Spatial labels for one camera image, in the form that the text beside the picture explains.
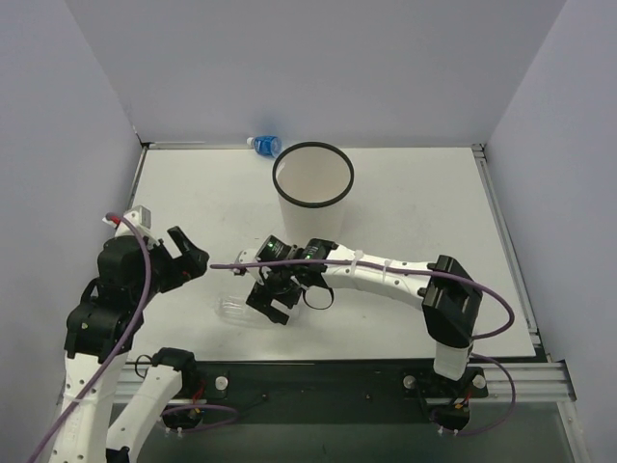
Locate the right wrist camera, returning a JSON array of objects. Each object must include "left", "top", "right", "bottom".
[{"left": 232, "top": 248, "right": 259, "bottom": 280}]

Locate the aluminium frame rail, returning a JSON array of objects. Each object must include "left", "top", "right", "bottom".
[{"left": 112, "top": 362, "right": 577, "bottom": 404}]

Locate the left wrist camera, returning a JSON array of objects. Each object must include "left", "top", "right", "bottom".
[{"left": 124, "top": 205, "right": 151, "bottom": 230}]

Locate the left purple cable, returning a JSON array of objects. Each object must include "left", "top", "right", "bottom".
[{"left": 26, "top": 211, "right": 160, "bottom": 463}]

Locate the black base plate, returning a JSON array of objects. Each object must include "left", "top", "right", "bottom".
[{"left": 160, "top": 360, "right": 488, "bottom": 433}]

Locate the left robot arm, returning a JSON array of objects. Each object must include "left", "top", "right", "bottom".
[{"left": 50, "top": 226, "right": 209, "bottom": 462}]

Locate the clear plastic bottle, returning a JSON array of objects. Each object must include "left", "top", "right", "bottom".
[{"left": 214, "top": 294, "right": 282, "bottom": 330}]

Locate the blue label plastic bottle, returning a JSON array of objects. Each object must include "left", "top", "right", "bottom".
[{"left": 247, "top": 135, "right": 282, "bottom": 158}]

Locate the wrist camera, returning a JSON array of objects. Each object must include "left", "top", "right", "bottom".
[
  {"left": 232, "top": 248, "right": 259, "bottom": 280},
  {"left": 124, "top": 205, "right": 151, "bottom": 230}
]

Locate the white bin with black rim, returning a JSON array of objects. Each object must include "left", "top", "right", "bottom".
[{"left": 272, "top": 142, "right": 355, "bottom": 245}]

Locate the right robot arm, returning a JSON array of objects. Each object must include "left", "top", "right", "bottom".
[{"left": 236, "top": 235, "right": 482, "bottom": 381}]

